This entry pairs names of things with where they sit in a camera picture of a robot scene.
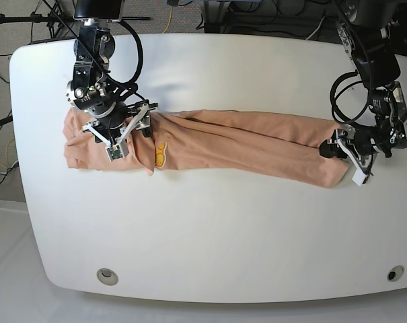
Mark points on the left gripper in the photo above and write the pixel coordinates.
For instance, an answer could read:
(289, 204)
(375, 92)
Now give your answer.
(367, 142)

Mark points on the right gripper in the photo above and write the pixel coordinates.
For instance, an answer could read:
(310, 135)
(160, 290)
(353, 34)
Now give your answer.
(111, 127)

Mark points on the peach T-shirt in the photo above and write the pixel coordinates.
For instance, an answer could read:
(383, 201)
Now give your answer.
(279, 145)

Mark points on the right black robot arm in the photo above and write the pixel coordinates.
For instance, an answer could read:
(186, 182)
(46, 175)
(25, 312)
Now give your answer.
(92, 89)

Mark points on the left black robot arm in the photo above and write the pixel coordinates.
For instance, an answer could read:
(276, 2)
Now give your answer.
(381, 125)

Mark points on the right table grommet hole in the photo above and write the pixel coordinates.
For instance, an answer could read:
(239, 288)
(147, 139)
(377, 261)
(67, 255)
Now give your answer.
(395, 273)

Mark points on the table grommet hole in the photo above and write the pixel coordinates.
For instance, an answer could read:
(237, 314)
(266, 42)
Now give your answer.
(107, 277)
(395, 273)

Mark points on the black tripod stand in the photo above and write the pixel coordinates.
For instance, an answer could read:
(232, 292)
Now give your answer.
(56, 21)

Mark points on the left table grommet hole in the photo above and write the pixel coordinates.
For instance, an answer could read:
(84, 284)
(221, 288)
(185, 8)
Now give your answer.
(107, 277)

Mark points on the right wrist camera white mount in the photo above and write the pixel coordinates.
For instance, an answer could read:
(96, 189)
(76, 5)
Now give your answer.
(119, 149)

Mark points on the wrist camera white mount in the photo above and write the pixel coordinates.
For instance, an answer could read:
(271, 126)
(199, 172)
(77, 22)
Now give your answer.
(119, 149)
(362, 163)

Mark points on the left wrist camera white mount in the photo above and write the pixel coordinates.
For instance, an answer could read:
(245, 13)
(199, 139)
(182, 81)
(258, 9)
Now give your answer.
(362, 163)

